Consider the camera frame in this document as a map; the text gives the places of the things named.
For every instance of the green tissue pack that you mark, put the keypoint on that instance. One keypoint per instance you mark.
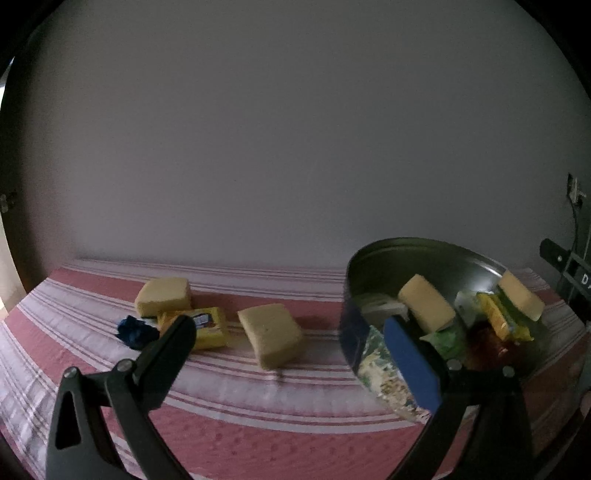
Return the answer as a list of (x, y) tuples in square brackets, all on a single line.
[(466, 307), (381, 308), (445, 344)]

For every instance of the dark wooden door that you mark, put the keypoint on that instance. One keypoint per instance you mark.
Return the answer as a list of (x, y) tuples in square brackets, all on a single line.
[(9, 138)]

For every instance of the yellow snack packet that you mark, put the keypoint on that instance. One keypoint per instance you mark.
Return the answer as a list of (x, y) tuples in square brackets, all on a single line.
[(501, 318), (207, 330)]

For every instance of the round blue metal tin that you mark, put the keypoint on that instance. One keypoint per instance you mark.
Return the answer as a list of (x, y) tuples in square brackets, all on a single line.
[(392, 267)]

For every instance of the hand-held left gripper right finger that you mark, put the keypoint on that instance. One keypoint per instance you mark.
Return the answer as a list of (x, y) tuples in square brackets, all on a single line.
[(411, 364)]

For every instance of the yellow sponge with green scrubber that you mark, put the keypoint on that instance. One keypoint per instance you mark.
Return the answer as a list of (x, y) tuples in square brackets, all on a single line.
[(521, 295)]

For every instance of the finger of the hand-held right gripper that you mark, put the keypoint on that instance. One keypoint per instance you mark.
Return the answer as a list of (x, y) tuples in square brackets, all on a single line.
[(556, 254)]

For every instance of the wall socket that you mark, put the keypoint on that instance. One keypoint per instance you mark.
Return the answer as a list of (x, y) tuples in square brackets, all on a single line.
[(575, 187)]

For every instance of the crumpled blue wrapper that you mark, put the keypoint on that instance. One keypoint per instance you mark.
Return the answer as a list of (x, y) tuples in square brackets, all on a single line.
[(136, 333)]

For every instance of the red white striped blanket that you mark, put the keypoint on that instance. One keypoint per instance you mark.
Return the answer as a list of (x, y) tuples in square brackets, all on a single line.
[(254, 415)]

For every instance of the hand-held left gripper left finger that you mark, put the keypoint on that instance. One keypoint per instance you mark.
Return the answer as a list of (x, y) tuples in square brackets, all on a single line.
[(173, 346)]

